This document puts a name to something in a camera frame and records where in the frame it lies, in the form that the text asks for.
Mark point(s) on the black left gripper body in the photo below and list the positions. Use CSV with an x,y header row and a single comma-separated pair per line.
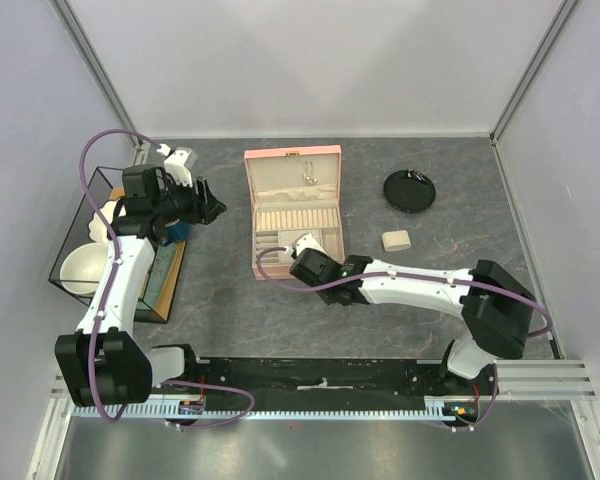
x,y
182,204

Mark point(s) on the pink jewelry box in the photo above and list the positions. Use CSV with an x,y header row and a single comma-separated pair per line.
x,y
294,190

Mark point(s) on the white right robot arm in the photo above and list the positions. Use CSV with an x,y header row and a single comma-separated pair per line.
x,y
496,309

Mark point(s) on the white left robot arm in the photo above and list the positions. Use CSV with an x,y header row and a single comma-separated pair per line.
x,y
101,363

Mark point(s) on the blue mug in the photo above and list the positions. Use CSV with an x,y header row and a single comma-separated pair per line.
x,y
176,232

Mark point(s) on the wooden board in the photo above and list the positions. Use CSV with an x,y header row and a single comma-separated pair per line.
x,y
159,286

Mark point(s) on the white scalloped dish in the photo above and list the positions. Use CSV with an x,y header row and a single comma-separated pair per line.
x,y
98,232

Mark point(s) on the white round bowl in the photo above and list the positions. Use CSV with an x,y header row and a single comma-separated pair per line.
x,y
83,268

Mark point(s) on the black round plate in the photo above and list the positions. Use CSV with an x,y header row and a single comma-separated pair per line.
x,y
408,195

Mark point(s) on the hair clips on plate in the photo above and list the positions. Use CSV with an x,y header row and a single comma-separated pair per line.
x,y
417,176

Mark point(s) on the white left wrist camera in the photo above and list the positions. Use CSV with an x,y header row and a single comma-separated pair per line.
x,y
179,163

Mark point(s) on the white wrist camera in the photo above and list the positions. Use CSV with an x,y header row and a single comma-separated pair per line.
x,y
305,241
179,163

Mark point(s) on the black wire rack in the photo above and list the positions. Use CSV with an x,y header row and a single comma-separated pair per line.
x,y
105,184

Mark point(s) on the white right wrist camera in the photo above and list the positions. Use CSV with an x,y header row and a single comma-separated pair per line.
x,y
305,241

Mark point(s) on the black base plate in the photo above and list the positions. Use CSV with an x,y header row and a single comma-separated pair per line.
x,y
325,384

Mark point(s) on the slotted cable duct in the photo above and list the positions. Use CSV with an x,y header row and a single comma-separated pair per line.
x,y
175,410

